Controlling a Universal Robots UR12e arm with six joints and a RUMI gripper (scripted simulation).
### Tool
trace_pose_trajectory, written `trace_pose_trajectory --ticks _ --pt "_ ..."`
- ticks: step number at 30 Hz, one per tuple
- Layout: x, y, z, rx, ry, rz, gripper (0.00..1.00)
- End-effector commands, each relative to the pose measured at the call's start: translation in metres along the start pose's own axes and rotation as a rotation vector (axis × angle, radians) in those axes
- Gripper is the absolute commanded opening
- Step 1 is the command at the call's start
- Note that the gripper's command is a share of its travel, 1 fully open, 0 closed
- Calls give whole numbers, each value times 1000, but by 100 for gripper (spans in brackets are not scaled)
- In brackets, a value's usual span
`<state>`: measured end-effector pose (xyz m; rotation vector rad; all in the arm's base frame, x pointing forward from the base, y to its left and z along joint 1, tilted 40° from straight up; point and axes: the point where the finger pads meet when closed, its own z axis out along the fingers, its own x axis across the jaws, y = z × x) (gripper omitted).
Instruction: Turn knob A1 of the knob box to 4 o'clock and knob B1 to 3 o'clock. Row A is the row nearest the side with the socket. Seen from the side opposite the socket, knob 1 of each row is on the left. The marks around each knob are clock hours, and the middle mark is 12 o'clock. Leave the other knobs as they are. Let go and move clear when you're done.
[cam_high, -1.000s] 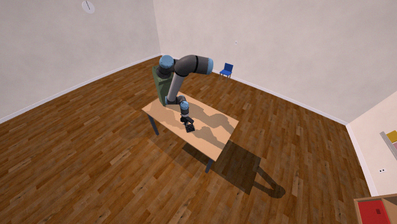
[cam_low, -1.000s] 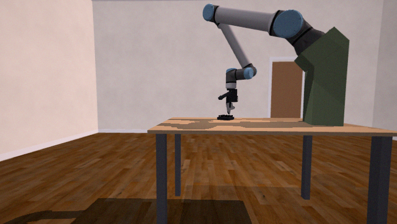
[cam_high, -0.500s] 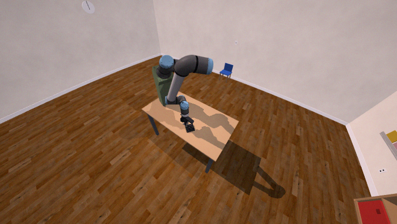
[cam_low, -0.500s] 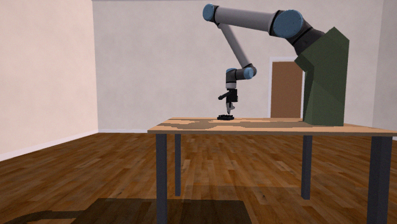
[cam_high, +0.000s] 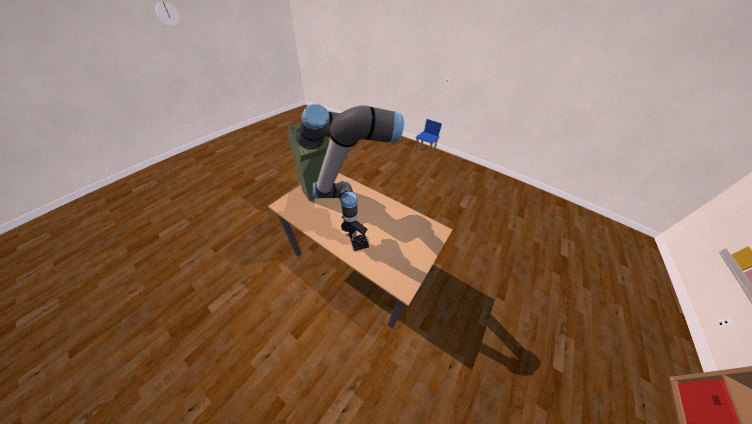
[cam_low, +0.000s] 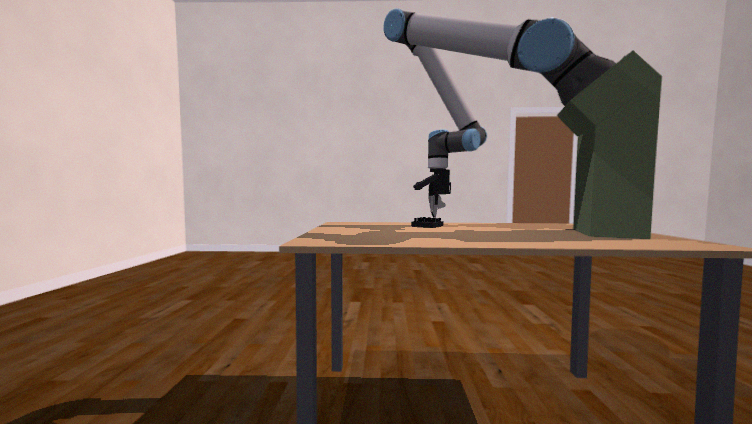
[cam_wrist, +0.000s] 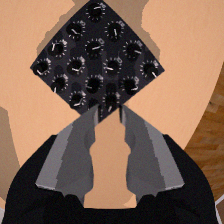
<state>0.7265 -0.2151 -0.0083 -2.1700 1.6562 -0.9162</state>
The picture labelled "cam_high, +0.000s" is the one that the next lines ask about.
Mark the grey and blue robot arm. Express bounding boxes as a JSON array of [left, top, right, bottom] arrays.
[[296, 104, 404, 235]]

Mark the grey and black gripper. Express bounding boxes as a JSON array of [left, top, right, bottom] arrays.
[[341, 220, 357, 241]]

